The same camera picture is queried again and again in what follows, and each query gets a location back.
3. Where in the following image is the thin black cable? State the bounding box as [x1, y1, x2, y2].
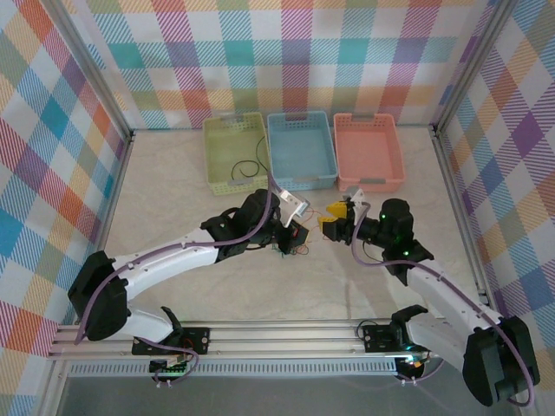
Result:
[231, 136, 269, 179]

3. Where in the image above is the green circuit board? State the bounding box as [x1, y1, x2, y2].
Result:
[149, 353, 192, 378]

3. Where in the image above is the aluminium side rail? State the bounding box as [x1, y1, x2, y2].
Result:
[431, 125, 498, 320]
[75, 132, 135, 326]

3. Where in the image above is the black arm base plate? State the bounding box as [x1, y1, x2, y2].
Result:
[132, 327, 212, 355]
[362, 322, 443, 353]

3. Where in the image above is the blue plastic basket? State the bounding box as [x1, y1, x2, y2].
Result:
[266, 111, 339, 192]

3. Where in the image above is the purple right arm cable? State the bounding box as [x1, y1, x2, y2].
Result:
[351, 210, 537, 407]

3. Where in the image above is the green plastic basket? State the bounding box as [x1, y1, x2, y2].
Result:
[202, 112, 273, 197]

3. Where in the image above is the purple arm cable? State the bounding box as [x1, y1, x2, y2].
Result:
[351, 210, 537, 407]
[74, 171, 283, 387]

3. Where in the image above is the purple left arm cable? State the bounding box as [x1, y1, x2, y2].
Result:
[74, 171, 283, 387]

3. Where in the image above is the pink plastic basket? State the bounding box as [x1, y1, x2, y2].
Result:
[333, 112, 407, 194]

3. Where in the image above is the slotted grey cable duct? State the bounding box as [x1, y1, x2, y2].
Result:
[69, 361, 400, 377]

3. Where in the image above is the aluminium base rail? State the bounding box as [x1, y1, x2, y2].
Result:
[45, 319, 521, 361]

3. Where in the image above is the aluminium frame post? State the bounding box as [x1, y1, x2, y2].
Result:
[42, 0, 134, 142]
[433, 0, 521, 131]

